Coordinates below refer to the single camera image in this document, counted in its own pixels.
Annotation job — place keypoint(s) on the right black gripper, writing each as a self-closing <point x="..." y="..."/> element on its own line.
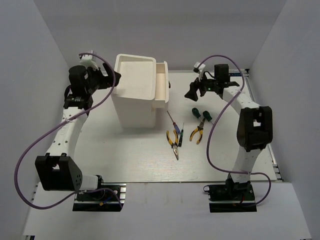
<point x="194" y="86"/>

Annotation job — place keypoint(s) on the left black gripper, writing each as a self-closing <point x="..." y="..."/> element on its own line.
<point x="105" y="81"/>

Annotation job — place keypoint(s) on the green stubby screwdriver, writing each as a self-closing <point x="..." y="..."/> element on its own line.
<point x="208" y="117"/>
<point x="195" y="112"/>

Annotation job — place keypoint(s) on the black green precision screwdriver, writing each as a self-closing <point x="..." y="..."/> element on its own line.
<point x="181" y="136"/>

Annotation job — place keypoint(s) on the yellow long-nose pliers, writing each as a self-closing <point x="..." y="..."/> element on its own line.
<point x="173" y="143"/>

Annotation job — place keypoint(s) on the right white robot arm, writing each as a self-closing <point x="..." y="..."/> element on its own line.
<point x="255" y="125"/>

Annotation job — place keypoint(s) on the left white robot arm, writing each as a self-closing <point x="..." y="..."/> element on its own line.
<point x="57" y="169"/>

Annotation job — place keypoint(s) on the red blue screwdriver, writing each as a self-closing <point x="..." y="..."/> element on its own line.
<point x="174" y="123"/>

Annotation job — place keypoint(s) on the white drawer cabinet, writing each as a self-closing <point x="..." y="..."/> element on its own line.
<point x="135" y="93"/>

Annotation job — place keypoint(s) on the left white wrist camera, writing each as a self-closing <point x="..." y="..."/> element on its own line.
<point x="88" y="60"/>

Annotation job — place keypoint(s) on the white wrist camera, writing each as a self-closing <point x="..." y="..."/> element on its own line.
<point x="88" y="60"/>
<point x="198" y="68"/>

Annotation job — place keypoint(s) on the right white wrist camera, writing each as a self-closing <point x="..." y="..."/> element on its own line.
<point x="198" y="68"/>

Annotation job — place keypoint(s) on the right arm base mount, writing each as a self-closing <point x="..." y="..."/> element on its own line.
<point x="222" y="201"/>

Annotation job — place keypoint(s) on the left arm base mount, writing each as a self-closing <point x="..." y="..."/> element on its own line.
<point x="110" y="199"/>

